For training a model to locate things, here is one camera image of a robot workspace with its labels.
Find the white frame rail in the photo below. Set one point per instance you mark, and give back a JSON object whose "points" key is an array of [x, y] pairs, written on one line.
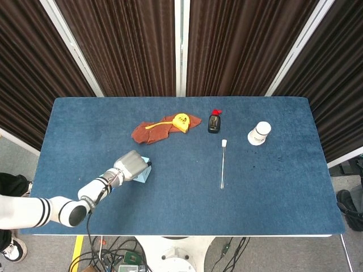
{"points": [[344, 157], [20, 140]]}

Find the black bottle red cap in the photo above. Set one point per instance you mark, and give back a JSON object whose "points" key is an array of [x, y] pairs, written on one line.
{"points": [[214, 124]]}

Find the black trouser leg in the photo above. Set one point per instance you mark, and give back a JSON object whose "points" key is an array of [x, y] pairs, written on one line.
{"points": [[12, 184]]}

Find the yellow floor tape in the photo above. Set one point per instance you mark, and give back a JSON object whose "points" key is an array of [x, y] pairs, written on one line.
{"points": [[77, 252]]}

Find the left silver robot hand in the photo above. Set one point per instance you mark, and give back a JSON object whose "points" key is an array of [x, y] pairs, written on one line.
{"points": [[131, 167]]}

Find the white black sneaker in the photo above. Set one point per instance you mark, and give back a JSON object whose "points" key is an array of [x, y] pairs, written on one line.
{"points": [[14, 250]]}

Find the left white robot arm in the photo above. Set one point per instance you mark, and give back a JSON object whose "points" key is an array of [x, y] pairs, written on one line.
{"points": [[28, 211]]}

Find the yellow tape measure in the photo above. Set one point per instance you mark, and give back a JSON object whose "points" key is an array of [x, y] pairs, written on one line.
{"points": [[181, 122]]}

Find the white frame post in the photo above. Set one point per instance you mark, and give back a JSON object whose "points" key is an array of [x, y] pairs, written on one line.
{"points": [[181, 48], [295, 48], [72, 48]]}

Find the light blue small box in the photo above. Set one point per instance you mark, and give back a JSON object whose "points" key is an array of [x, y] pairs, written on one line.
{"points": [[143, 177]]}

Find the black shoe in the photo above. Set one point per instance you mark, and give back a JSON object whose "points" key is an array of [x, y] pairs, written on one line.
{"points": [[350, 209]]}

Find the white paper cup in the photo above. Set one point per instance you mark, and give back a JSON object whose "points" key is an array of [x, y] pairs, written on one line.
{"points": [[259, 133]]}

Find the white table frame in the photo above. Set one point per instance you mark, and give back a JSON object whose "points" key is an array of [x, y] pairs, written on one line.
{"points": [[181, 235]]}

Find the brown pleated curtain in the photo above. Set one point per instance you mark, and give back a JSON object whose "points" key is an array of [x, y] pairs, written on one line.
{"points": [[127, 48], [241, 48], [340, 85], [28, 71]]}

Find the green circuit board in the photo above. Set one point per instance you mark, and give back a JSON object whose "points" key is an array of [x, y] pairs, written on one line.
{"points": [[132, 257]]}

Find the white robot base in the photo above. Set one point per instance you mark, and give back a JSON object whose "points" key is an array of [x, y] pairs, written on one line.
{"points": [[184, 255]]}

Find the glass test tube white stopper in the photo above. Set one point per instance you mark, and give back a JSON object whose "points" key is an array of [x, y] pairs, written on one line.
{"points": [[223, 164]]}

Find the blue fabric table cover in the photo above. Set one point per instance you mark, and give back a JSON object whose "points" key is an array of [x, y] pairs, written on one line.
{"points": [[184, 198]]}

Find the brown crumpled cloth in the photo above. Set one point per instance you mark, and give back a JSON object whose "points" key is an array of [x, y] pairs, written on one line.
{"points": [[153, 133]]}

